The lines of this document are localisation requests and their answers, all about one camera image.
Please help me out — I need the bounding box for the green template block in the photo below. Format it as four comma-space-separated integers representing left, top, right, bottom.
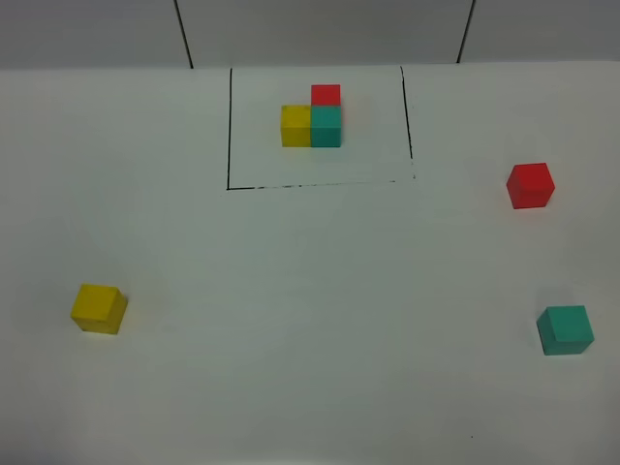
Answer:
311, 106, 342, 148

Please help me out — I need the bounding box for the yellow template block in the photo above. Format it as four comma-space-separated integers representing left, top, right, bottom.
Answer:
280, 105, 312, 147

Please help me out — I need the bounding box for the red template block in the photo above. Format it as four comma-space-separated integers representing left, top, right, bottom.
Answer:
311, 84, 341, 107

